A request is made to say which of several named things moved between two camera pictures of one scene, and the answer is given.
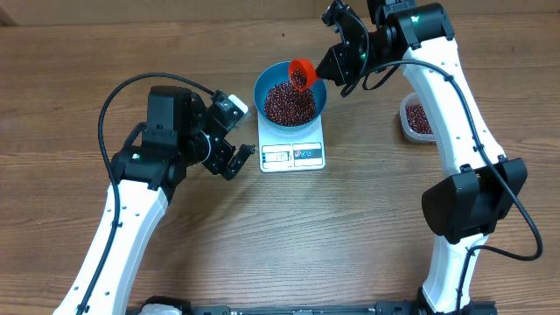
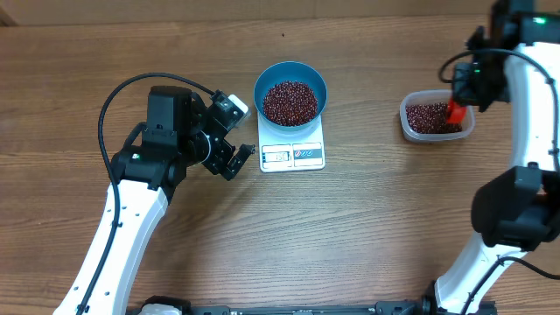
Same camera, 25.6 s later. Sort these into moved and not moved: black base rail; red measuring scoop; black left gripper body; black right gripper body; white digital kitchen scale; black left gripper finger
Moved: red measuring scoop; black right gripper body
Not moved: black left gripper finger; black base rail; white digital kitchen scale; black left gripper body
